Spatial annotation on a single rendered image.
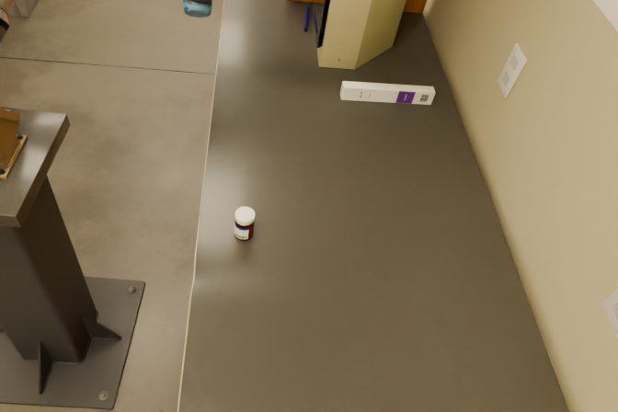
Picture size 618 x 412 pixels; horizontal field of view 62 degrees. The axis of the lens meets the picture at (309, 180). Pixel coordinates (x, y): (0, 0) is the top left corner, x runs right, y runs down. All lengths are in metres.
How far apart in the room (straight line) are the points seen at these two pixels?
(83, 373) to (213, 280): 1.04
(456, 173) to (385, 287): 0.41
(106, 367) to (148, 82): 1.59
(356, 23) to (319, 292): 0.78
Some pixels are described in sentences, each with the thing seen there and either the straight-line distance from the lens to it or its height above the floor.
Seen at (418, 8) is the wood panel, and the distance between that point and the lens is 1.95.
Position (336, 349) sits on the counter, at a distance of 1.00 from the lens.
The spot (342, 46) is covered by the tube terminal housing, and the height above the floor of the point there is 1.02.
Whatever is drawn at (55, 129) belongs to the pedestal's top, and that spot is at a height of 0.94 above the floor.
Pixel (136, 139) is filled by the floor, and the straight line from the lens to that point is 2.67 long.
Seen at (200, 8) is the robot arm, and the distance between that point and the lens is 1.42.
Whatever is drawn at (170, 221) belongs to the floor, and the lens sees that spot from 2.31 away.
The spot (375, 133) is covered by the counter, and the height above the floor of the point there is 0.94.
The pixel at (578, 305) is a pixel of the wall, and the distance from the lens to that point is 1.12.
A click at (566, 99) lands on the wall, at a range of 1.18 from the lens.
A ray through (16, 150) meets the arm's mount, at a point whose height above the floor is 0.95.
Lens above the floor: 1.84
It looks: 48 degrees down
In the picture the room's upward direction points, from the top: 12 degrees clockwise
